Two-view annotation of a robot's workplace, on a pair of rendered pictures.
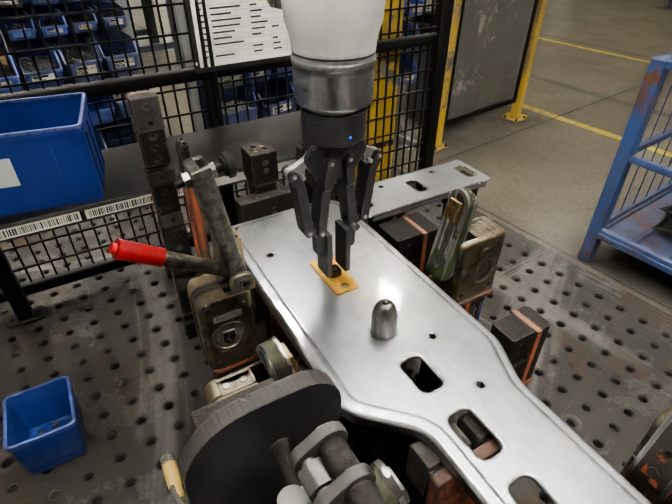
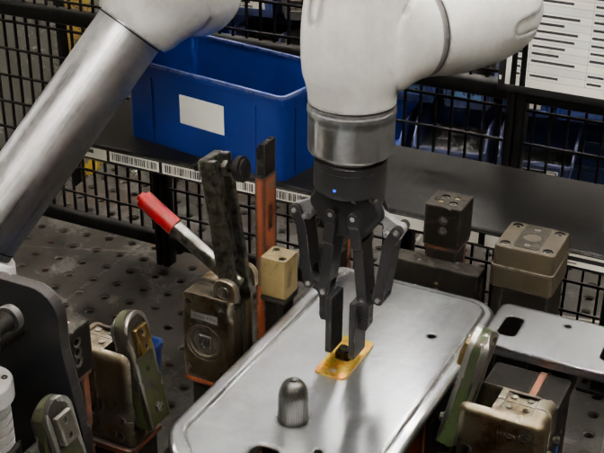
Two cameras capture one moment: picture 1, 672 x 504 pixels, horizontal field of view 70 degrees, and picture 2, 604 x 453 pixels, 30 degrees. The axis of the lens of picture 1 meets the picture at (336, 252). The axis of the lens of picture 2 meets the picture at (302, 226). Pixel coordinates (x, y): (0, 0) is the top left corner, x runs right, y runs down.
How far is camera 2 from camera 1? 90 cm
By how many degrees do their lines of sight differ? 48
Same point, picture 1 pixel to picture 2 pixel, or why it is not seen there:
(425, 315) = (346, 437)
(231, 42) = (555, 64)
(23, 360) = (179, 321)
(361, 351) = (250, 414)
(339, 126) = (324, 174)
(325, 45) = (310, 93)
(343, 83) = (322, 132)
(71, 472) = not seen: hidden behind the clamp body
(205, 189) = (207, 180)
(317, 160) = (320, 204)
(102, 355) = not seen: hidden behind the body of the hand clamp
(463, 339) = not seen: outside the picture
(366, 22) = (338, 84)
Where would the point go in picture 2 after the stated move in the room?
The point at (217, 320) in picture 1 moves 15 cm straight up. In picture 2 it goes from (194, 315) to (190, 198)
